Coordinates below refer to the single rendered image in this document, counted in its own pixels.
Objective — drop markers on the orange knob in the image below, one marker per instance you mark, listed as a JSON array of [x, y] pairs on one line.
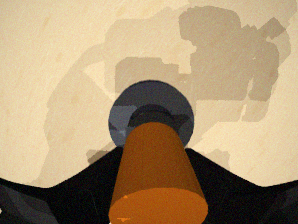
[[156, 183]]

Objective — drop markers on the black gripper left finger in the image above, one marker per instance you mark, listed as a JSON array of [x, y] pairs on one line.
[[82, 199]]

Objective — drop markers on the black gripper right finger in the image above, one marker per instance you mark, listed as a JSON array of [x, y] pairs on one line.
[[233, 200]]

